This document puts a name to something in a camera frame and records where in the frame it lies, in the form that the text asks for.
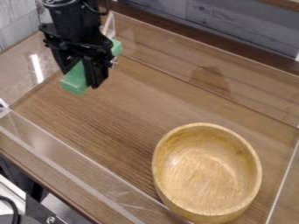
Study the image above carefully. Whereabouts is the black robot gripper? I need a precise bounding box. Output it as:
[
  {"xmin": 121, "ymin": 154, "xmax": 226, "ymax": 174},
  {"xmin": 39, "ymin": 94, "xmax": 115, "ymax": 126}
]
[{"xmin": 41, "ymin": 0, "xmax": 109, "ymax": 89}]

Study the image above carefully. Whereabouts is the brown wooden bowl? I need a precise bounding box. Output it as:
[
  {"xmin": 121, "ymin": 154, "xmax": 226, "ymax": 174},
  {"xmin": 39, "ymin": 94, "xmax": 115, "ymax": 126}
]
[{"xmin": 153, "ymin": 122, "xmax": 263, "ymax": 224}]

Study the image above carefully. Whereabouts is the clear acrylic corner bracket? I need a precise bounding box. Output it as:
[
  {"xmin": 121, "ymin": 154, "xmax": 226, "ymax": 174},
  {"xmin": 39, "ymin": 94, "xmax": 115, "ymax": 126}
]
[{"xmin": 101, "ymin": 12, "xmax": 117, "ymax": 39}]

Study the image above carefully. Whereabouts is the green rectangular block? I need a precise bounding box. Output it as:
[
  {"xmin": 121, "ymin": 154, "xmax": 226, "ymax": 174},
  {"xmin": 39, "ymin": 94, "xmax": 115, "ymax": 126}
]
[{"xmin": 61, "ymin": 38, "xmax": 123, "ymax": 95}]

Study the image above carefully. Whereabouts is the black cable bottom left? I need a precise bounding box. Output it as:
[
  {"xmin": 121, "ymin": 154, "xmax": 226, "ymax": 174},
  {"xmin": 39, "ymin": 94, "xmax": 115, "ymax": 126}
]
[{"xmin": 0, "ymin": 195, "xmax": 22, "ymax": 224}]

